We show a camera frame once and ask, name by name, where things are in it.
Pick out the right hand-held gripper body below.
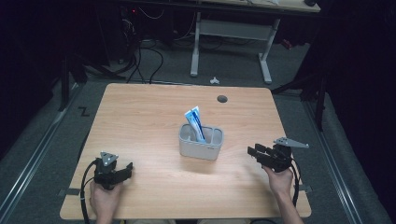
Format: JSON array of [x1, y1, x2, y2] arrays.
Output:
[[263, 136, 310, 174]]

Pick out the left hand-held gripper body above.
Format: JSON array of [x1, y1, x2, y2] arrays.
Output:
[[93, 151, 121, 190]]

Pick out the grey plastic holder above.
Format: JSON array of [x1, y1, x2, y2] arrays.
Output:
[[178, 123, 225, 161]]

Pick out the blue and white toothpaste tube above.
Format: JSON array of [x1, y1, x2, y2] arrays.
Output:
[[184, 105, 207, 144]]

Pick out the person's right hand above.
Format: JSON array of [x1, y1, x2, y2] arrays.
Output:
[[262, 166, 295, 196]]

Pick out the grey tape strip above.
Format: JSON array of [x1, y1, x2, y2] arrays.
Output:
[[57, 188, 82, 197], [293, 184, 313, 193]]

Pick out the black metal stand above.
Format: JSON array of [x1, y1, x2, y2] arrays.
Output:
[[56, 53, 90, 112], [270, 73, 329, 133]]

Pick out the red floor object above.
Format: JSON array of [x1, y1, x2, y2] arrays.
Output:
[[280, 38, 294, 51]]

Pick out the white desk with metal legs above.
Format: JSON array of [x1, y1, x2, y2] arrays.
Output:
[[124, 0, 321, 86]]

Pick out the dark equipment with red light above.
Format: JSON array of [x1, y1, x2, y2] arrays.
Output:
[[119, 5, 142, 43]]

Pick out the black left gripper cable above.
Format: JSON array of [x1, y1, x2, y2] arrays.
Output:
[[79, 160, 98, 224]]

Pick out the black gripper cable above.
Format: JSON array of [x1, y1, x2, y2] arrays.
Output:
[[289, 158, 302, 208], [79, 160, 98, 224]]

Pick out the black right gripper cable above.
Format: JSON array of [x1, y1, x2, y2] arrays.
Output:
[[289, 158, 302, 208]]

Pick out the metal floor rail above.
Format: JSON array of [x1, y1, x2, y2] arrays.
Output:
[[303, 100, 364, 224], [0, 88, 82, 220]]

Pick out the black floor cables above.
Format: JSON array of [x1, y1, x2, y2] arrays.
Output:
[[124, 36, 165, 85]]

